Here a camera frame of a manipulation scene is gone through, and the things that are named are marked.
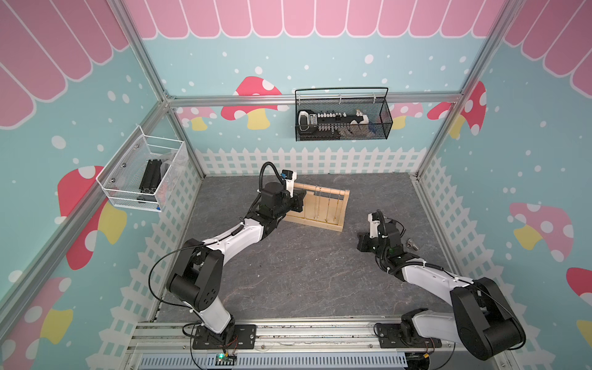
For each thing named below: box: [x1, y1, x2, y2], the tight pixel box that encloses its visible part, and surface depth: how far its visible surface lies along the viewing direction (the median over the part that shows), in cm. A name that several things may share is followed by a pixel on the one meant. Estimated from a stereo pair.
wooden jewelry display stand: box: [282, 182, 351, 233], surface depth 101 cm
